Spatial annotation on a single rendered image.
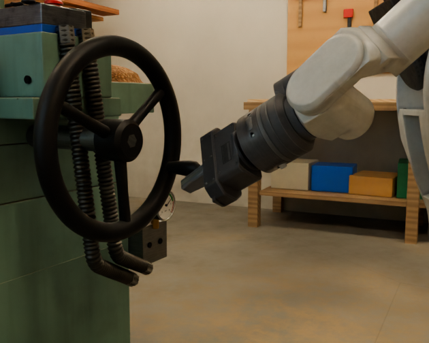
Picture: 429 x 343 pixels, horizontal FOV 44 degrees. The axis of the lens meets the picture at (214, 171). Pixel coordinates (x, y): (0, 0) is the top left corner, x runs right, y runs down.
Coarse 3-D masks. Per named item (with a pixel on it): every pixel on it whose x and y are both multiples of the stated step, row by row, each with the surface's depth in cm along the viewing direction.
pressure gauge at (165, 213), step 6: (168, 198) 106; (174, 198) 107; (168, 204) 106; (174, 204) 108; (162, 210) 105; (168, 210) 106; (156, 216) 104; (162, 216) 105; (168, 216) 107; (156, 222) 107; (156, 228) 107
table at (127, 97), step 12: (120, 84) 101; (132, 84) 104; (144, 84) 107; (120, 96) 101; (132, 96) 104; (144, 96) 107; (0, 108) 76; (12, 108) 75; (24, 108) 73; (36, 108) 73; (84, 108) 81; (108, 108) 85; (120, 108) 87; (132, 108) 104
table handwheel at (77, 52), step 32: (64, 64) 65; (160, 64) 81; (64, 96) 65; (160, 96) 82; (32, 128) 83; (64, 128) 80; (96, 128) 71; (128, 128) 73; (128, 160) 74; (64, 192) 66; (160, 192) 83; (64, 224) 69; (96, 224) 71; (128, 224) 77
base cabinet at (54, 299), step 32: (96, 192) 97; (0, 224) 80; (32, 224) 86; (0, 256) 81; (32, 256) 86; (64, 256) 92; (0, 288) 81; (32, 288) 86; (64, 288) 92; (96, 288) 99; (128, 288) 107; (0, 320) 81; (32, 320) 87; (64, 320) 93; (96, 320) 99; (128, 320) 108
